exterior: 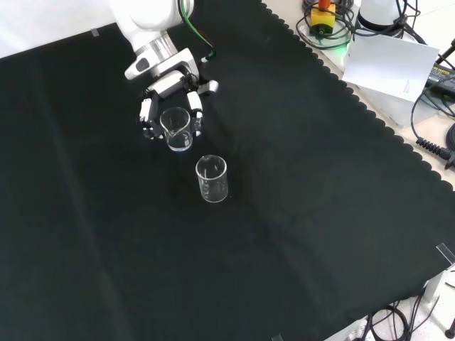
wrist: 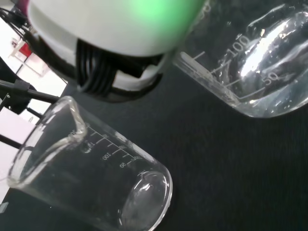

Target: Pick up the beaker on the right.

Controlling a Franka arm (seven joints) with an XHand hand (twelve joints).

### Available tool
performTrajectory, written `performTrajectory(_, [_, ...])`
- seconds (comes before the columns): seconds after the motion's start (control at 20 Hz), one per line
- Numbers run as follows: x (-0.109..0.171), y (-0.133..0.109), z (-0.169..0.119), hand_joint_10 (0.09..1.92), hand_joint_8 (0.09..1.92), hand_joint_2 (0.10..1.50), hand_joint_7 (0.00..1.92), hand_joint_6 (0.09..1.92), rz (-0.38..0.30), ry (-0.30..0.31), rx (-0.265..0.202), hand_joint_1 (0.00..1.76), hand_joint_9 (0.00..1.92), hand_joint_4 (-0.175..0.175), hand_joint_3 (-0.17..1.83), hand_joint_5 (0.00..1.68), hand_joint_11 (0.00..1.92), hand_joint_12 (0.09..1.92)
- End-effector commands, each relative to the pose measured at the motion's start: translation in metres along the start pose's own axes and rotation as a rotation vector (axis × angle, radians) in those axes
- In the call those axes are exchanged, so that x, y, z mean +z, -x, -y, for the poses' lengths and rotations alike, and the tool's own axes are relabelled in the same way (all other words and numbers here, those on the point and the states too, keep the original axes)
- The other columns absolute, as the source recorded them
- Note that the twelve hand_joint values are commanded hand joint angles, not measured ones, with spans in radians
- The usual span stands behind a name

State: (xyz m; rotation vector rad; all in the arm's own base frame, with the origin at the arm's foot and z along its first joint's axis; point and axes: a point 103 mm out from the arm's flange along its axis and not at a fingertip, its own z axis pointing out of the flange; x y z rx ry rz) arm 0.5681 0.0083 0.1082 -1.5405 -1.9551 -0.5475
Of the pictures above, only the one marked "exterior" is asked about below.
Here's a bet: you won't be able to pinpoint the bright green arm cable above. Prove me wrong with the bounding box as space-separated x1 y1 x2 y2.
180 0 217 64

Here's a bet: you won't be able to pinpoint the black scalloped bench cloth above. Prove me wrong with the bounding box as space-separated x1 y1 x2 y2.
0 0 455 341

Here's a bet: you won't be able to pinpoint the black floor cables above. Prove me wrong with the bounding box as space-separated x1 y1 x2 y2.
365 294 438 341

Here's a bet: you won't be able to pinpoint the black tripod leg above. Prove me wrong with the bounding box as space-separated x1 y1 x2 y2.
436 37 455 65

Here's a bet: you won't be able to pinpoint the dark green looped cable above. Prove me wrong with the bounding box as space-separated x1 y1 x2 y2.
296 5 356 50

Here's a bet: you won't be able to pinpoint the yellow stop button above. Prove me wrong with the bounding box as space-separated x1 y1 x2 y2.
309 0 337 36

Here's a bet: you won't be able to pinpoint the pale board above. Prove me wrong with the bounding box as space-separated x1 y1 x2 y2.
341 31 441 104

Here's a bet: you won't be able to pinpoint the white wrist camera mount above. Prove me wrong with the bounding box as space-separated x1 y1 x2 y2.
124 48 198 81

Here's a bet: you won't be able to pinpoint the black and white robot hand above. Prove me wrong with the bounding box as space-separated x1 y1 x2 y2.
136 70 220 142

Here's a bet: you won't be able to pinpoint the black power adapter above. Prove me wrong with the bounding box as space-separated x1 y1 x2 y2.
424 60 455 94

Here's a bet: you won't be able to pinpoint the clear glass beaker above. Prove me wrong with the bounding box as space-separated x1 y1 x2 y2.
195 154 228 204
159 108 195 153

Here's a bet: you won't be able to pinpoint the black coiled cable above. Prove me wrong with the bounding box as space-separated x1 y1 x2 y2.
410 83 455 161

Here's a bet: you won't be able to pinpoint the white power strip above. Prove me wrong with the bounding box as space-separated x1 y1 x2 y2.
333 318 370 341

